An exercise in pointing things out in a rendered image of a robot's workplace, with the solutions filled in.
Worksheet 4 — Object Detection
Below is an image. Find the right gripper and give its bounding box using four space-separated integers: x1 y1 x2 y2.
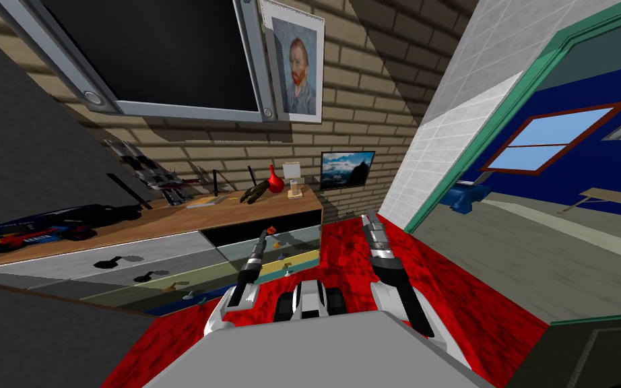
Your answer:
361 212 385 241

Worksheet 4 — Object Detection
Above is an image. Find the pale green drawer front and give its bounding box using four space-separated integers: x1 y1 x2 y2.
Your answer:
218 224 323 266

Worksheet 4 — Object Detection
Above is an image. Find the red vase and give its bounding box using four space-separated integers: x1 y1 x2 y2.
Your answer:
267 164 285 195

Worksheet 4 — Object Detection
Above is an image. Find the black framed landscape picture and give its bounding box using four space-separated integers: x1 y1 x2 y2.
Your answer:
319 150 377 191

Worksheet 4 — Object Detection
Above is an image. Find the small white table lamp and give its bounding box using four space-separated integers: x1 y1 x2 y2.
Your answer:
282 161 304 200

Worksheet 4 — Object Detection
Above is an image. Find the blue armchair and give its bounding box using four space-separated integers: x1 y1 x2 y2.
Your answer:
439 180 492 216

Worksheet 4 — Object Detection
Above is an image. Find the wooden top dresser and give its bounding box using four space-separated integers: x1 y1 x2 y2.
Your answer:
0 137 325 318

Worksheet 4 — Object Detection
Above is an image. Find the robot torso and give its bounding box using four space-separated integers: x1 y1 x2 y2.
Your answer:
143 279 496 388

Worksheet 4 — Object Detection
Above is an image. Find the bearded man portrait picture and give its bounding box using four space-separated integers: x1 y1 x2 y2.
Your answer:
259 0 327 125

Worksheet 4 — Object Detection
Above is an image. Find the red framed window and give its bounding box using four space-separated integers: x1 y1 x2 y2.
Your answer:
479 99 621 177

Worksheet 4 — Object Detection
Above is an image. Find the grey framed black television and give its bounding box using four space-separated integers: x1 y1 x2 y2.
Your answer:
0 0 280 125

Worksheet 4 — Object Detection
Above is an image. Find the dark blue toy car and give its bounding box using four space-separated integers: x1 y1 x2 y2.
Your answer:
0 203 143 254

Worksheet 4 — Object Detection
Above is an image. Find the wooden table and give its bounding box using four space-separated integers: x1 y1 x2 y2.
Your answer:
557 187 621 218

